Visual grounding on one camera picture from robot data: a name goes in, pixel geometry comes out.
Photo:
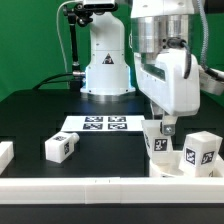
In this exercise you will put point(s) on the white fiducial marker sheet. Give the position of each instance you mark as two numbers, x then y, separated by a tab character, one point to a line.
103	123

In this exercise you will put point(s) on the white camera on mount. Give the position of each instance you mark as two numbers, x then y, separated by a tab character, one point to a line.
99	4

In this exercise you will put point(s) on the white U-shaped fence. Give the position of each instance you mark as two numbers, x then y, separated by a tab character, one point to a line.
108	190

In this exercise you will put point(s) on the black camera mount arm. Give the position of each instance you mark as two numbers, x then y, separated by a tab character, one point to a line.
76	16

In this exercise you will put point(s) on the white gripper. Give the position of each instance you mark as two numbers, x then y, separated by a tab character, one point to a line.
163	82

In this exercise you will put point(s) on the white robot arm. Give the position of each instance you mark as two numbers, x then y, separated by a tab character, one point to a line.
169	39

